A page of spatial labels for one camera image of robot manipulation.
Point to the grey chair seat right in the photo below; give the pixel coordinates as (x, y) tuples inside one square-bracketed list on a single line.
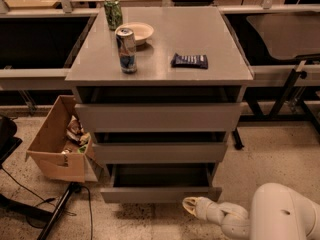
[(288, 36)]

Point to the grey desk frame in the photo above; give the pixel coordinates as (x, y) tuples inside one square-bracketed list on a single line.
[(38, 47), (267, 71)]

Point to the dark blue snack packet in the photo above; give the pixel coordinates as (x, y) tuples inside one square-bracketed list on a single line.
[(190, 61)]

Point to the silver blue energy drink can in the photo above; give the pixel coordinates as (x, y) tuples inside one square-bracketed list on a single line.
[(126, 49)]

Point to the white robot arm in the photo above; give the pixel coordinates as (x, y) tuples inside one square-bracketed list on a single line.
[(277, 213)]

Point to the cardboard box with trash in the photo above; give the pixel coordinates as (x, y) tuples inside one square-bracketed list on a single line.
[(59, 157)]

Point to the grey drawer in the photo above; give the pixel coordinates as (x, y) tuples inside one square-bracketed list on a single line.
[(151, 153), (160, 183), (158, 117)]

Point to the grey top drawer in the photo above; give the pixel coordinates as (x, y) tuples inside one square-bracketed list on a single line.
[(158, 117)]

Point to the right grey desk frame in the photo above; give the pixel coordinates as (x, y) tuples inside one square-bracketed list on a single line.
[(267, 71)]

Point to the black chair base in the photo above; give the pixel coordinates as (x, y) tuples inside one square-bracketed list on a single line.
[(8, 141)]

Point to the grey middle drawer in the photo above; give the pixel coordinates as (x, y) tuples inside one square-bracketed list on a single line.
[(151, 153)]

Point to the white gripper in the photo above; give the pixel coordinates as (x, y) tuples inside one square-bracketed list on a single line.
[(204, 207)]

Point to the white paper bowl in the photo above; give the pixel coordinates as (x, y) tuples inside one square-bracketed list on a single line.
[(142, 31)]

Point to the grey drawer cabinet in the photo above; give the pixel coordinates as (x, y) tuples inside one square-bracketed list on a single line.
[(96, 76)]

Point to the grey bottom drawer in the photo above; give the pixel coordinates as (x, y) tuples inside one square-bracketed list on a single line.
[(160, 183)]

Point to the black stand leg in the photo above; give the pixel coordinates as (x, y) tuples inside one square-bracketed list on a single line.
[(61, 205)]

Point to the green soda can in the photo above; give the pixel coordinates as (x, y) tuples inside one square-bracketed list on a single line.
[(113, 14)]

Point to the left grey desk frame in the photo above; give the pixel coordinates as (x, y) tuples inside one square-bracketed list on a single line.
[(38, 47)]

